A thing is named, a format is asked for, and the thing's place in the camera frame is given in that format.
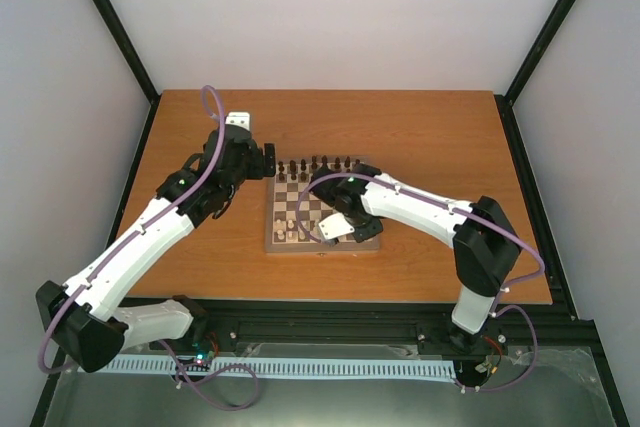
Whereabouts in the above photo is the wooden folding chess board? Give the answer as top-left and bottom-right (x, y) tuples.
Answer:
(265, 176), (379, 256)

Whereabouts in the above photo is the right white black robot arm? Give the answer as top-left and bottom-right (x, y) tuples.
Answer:
(310, 163), (522, 353)

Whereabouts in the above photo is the light blue cable duct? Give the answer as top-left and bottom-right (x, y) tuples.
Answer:
(101, 354), (456, 383)

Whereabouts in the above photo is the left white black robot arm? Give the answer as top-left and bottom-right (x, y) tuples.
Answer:
(35, 124), (276, 373)

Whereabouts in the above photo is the right controller wiring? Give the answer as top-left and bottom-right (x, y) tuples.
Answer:
(472, 334), (509, 378)

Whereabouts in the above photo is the black aluminium frame rail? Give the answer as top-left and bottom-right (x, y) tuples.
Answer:
(198, 299), (603, 358)

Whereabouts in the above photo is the pile of white chess pieces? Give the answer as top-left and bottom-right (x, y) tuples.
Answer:
(272, 218), (313, 244)

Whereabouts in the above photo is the dark chess pieces row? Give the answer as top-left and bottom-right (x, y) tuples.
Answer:
(275, 154), (367, 183)

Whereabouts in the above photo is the left controller circuit board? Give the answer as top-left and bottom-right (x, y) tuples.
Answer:
(178, 332), (219, 371)

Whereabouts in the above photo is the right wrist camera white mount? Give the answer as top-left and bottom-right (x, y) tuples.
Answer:
(318, 213), (355, 246)

